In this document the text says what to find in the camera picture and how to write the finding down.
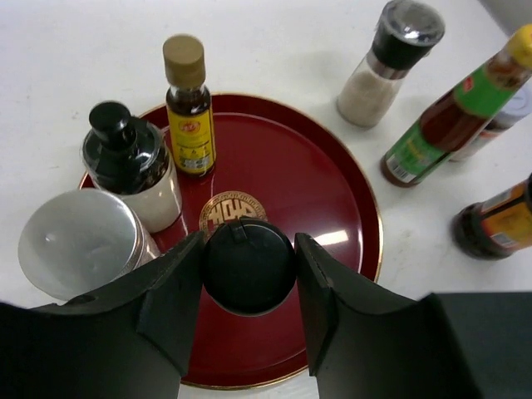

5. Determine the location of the small black cap spice jar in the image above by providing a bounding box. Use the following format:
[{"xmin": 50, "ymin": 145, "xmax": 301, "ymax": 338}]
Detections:
[{"xmin": 200, "ymin": 217, "xmax": 297, "ymax": 317}]

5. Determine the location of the round red lacquer tray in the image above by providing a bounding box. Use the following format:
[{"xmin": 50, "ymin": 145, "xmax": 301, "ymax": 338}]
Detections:
[{"xmin": 154, "ymin": 93, "xmax": 383, "ymax": 390}]

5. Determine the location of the grinder jar grey lid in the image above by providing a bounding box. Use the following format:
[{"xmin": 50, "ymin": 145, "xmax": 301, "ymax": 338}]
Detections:
[{"xmin": 337, "ymin": 1, "xmax": 446, "ymax": 128}]

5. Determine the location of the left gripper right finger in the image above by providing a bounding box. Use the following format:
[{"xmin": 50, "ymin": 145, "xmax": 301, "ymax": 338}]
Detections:
[{"xmin": 295, "ymin": 233, "xmax": 531, "ymax": 398}]

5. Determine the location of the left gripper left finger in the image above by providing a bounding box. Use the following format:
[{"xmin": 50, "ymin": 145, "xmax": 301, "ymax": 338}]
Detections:
[{"xmin": 1, "ymin": 232, "xmax": 204, "ymax": 398}]

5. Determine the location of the small yellow label bottle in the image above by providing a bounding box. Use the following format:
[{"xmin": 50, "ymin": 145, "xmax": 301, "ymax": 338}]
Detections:
[{"xmin": 162, "ymin": 34, "xmax": 217, "ymax": 176}]

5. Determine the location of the jar silver lid red label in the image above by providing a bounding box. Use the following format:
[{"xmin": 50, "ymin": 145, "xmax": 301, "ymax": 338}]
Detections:
[{"xmin": 449, "ymin": 85, "xmax": 531, "ymax": 162}]

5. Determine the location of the white jar silver lid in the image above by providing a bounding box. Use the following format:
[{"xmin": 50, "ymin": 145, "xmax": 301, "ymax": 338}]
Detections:
[{"xmin": 17, "ymin": 189, "xmax": 160, "ymax": 301}]

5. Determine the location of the jar with red lid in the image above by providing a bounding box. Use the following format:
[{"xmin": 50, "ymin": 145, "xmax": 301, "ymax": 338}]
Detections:
[{"xmin": 451, "ymin": 178, "xmax": 531, "ymax": 260}]

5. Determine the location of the white jar black pump lid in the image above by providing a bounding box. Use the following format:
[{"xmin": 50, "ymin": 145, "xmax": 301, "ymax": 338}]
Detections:
[{"xmin": 81, "ymin": 101, "xmax": 182, "ymax": 233}]

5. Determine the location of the sauce bottle yellow cap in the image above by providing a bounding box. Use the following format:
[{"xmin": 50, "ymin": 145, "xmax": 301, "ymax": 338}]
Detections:
[{"xmin": 381, "ymin": 24, "xmax": 531, "ymax": 187}]

